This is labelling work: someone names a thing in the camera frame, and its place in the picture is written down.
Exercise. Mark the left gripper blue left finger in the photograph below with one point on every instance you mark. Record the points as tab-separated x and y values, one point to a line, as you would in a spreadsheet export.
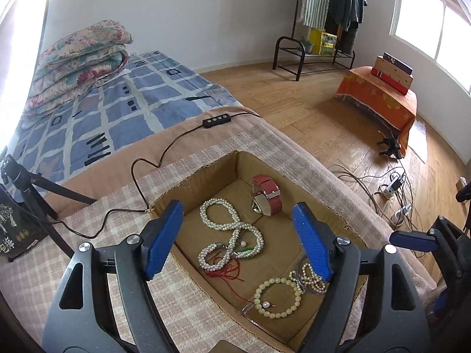
81	317

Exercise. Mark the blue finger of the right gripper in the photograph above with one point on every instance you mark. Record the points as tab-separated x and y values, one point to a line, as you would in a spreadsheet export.
414	240

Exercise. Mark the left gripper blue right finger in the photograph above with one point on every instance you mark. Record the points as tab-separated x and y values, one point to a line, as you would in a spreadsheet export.
392	319

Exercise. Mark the red leather strap watch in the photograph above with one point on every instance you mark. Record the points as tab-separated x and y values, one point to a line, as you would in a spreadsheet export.
266	197

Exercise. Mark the pink plaid blanket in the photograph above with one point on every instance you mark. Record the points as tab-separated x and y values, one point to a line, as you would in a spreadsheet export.
193	319

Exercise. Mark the open cardboard box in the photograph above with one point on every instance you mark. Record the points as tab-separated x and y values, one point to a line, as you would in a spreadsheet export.
247	261

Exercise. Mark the black tripod stand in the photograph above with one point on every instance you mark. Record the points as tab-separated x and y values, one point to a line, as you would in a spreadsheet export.
38	208

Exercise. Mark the orange cloth covered table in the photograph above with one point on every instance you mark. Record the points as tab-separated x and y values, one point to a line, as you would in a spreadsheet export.
397	109

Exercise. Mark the blue patterned bed sheet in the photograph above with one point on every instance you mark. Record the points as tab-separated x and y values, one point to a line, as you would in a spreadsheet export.
156	93

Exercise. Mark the black printed gift bag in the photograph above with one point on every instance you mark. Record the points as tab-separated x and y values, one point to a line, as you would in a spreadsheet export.
19	230

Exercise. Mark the red brown gift box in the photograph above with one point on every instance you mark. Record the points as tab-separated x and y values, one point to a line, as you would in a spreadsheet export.
395	73

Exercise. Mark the black clothes rack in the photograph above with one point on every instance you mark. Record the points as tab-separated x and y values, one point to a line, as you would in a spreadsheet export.
293	53

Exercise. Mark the folded floral quilt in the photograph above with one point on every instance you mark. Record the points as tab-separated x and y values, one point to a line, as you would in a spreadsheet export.
75	64

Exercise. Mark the yellow crate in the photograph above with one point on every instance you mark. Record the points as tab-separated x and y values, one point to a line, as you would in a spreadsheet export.
323	43

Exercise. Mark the window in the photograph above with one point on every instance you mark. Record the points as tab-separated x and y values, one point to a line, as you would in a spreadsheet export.
434	29

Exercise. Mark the dark hanging clothes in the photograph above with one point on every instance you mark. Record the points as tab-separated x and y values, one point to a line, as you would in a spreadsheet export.
344	18

